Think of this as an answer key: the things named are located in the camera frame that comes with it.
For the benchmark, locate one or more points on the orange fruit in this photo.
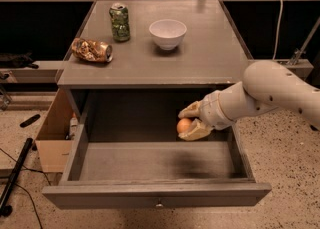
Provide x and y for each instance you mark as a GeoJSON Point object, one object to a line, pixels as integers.
{"type": "Point", "coordinates": [183, 125]}

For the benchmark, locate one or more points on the white ceramic bowl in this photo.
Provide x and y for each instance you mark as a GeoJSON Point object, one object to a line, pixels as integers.
{"type": "Point", "coordinates": [167, 34]}

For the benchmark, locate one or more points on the open grey top drawer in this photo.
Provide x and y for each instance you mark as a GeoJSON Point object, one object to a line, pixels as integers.
{"type": "Point", "coordinates": [127, 154]}

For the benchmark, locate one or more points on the black pole on floor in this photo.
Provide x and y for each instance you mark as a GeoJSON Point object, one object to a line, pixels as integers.
{"type": "Point", "coordinates": [5, 209]}

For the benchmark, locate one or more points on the brown crushed can lying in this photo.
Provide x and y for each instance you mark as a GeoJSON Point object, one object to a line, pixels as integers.
{"type": "Point", "coordinates": [92, 51]}

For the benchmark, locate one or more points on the green crushed soda can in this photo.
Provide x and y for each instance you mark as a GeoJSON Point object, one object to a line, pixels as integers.
{"type": "Point", "coordinates": [119, 17]}

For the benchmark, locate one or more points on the grey wooden cabinet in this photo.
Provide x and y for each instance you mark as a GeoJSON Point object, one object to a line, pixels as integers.
{"type": "Point", "coordinates": [210, 53]}

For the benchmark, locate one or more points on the small black bar on floor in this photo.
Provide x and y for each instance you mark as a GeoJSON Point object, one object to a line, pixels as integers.
{"type": "Point", "coordinates": [30, 121]}

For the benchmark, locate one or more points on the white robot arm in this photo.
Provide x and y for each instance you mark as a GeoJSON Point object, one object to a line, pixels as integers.
{"type": "Point", "coordinates": [266, 86]}

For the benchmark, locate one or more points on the black bag on ledge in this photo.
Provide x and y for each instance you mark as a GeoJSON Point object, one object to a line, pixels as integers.
{"type": "Point", "coordinates": [10, 60]}

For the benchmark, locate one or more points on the cardboard box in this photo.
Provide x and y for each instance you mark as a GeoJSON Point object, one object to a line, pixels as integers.
{"type": "Point", "coordinates": [52, 143]}

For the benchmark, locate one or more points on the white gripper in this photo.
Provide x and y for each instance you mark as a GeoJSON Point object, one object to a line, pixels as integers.
{"type": "Point", "coordinates": [211, 109]}

